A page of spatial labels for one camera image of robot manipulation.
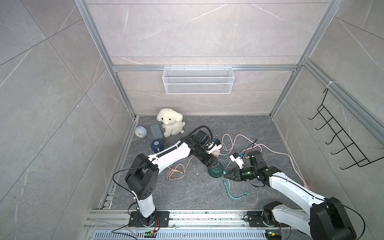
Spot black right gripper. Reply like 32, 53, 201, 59
223, 167, 257, 181

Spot pink power strip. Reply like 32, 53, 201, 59
213, 134, 310, 190

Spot teal USB cable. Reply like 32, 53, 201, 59
215, 140, 250, 200

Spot pink USB cable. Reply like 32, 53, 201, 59
165, 155, 195, 181

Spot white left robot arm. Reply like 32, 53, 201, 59
121, 126, 222, 226

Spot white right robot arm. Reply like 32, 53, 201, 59
223, 143, 362, 240

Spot white plush dog toy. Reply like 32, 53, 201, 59
157, 109, 186, 138

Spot grey-blue glasses case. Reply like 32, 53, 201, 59
150, 124, 164, 140

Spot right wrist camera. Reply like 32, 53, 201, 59
230, 152, 244, 169

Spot white wire mesh basket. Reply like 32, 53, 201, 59
162, 67, 235, 95

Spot black wall hook rack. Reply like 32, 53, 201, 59
308, 88, 384, 170

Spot metal base rail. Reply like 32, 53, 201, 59
82, 210, 308, 240

